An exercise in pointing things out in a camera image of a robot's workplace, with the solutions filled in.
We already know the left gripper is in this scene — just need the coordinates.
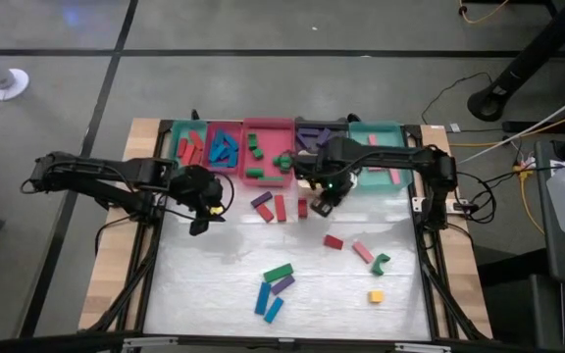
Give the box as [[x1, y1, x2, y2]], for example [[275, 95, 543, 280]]
[[168, 164, 227, 237]]

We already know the small red plastic bin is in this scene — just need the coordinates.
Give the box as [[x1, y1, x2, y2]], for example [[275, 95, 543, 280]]
[[201, 121, 245, 177]]

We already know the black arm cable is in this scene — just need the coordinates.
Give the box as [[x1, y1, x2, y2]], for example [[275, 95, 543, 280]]
[[94, 215, 139, 257], [453, 170, 498, 226]]

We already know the long blue wooden block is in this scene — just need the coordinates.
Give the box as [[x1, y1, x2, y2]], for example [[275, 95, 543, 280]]
[[254, 281, 273, 316]]

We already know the white cable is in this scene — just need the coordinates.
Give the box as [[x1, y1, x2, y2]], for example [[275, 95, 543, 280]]
[[454, 81, 565, 167]]

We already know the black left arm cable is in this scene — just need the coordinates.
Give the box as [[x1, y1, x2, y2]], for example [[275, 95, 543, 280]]
[[94, 215, 139, 257]]

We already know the large pink plastic bin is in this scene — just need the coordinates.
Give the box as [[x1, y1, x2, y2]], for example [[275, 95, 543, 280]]
[[237, 118, 297, 190]]

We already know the black floor stand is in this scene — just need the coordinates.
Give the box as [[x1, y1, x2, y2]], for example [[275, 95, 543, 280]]
[[466, 0, 565, 124]]

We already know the black aluminium table frame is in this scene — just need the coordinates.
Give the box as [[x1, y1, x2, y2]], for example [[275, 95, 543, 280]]
[[78, 116, 493, 353]]

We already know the white plastic bin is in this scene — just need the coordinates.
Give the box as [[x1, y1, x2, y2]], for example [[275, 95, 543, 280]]
[[296, 164, 360, 196]]

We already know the black side desk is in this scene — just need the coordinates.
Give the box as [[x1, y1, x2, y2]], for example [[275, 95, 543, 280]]
[[478, 140, 565, 353]]

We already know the large teal plastic bin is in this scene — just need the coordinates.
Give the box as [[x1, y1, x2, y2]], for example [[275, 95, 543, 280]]
[[348, 121, 408, 192]]

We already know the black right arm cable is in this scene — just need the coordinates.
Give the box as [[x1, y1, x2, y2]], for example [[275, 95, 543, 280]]
[[453, 170, 498, 226]]

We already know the long red wooden block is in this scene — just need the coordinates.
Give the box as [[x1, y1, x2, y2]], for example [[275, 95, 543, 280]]
[[180, 144, 197, 168]]

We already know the black floor cable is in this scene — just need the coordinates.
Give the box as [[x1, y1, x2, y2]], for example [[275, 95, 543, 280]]
[[420, 72, 494, 125]]

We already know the green arch wooden block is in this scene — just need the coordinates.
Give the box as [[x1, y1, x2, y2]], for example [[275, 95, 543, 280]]
[[371, 252, 392, 277]]

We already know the small teal plastic bin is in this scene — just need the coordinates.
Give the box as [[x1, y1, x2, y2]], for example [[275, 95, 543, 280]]
[[167, 120, 209, 174]]

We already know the yellow floor cable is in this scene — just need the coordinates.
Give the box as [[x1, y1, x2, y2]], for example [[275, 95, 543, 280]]
[[458, 0, 510, 25]]

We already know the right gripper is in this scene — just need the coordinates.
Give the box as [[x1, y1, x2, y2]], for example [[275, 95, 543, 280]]
[[309, 164, 360, 219]]

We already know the long yellow cable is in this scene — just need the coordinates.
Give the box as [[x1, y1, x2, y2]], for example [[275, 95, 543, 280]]
[[447, 104, 565, 149]]

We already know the dark grey plastic bin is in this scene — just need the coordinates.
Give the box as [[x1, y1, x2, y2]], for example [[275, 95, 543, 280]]
[[293, 116, 351, 155]]

